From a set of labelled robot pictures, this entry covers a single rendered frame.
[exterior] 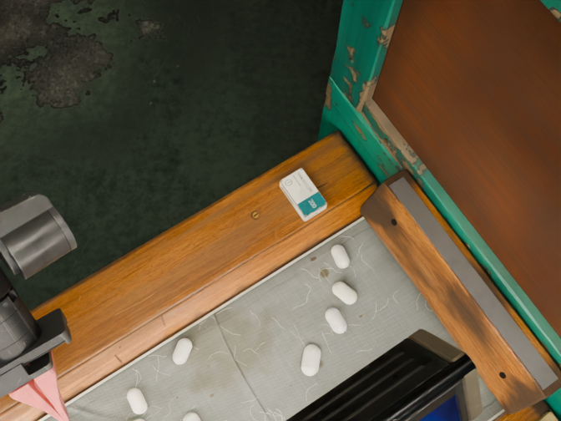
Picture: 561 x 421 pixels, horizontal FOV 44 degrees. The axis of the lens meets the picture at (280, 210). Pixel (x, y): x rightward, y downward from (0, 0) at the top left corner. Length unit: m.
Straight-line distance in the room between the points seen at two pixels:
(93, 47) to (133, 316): 1.21
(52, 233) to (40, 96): 1.26
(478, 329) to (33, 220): 0.49
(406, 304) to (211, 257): 0.26
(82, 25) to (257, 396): 1.37
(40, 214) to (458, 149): 0.43
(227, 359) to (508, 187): 0.40
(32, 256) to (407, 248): 0.42
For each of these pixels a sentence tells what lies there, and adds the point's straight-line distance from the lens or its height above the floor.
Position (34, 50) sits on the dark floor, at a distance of 2.01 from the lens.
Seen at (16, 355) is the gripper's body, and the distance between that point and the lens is 0.71.
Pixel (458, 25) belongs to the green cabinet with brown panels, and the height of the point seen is 1.10.
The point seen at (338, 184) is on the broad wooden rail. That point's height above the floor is 0.76.
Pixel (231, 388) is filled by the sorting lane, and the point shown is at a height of 0.74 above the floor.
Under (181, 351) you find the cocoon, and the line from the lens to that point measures 0.86.
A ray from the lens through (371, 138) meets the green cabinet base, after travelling 0.88.
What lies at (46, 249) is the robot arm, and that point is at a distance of 0.69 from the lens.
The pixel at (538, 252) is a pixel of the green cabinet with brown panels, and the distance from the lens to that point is 0.74.
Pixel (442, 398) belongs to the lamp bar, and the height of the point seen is 1.10.
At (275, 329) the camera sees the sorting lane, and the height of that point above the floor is 0.74.
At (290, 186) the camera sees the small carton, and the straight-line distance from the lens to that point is 0.89.
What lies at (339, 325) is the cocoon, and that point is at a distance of 0.87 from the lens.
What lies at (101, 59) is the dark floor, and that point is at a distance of 1.95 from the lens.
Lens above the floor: 1.61
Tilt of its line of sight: 70 degrees down
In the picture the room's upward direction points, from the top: 5 degrees clockwise
